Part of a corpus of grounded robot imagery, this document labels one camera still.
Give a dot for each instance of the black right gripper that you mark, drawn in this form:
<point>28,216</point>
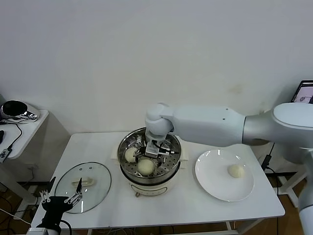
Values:
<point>156,138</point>

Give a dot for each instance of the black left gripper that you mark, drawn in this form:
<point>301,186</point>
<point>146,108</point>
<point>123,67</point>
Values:
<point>56,208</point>

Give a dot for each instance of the small black flat object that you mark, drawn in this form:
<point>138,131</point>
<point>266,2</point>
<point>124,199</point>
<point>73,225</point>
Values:
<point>1,137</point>

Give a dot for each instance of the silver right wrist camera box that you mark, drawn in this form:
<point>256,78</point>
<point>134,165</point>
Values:
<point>152,149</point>

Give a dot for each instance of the steel perforated steamer basket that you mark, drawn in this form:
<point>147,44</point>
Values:
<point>127,142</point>

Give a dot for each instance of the white desk with legs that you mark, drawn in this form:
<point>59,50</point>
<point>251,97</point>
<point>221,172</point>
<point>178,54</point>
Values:
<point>294,198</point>

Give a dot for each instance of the small white labelled device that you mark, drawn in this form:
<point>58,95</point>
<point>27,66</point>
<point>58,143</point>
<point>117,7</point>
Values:
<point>4,155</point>

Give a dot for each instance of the white-topped side cabinet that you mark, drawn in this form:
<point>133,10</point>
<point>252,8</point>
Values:
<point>34,137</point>

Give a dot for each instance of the white round plate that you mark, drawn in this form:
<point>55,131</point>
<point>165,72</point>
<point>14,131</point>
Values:
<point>215,176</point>

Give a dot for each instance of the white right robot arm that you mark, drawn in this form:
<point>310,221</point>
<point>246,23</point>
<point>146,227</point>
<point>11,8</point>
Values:
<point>207,124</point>

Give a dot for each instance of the white work table frame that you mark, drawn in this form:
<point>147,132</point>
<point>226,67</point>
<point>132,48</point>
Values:
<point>229,225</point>

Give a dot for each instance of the white steamed baozi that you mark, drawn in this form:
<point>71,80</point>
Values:
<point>146,167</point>
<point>236,171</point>
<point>129,155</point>

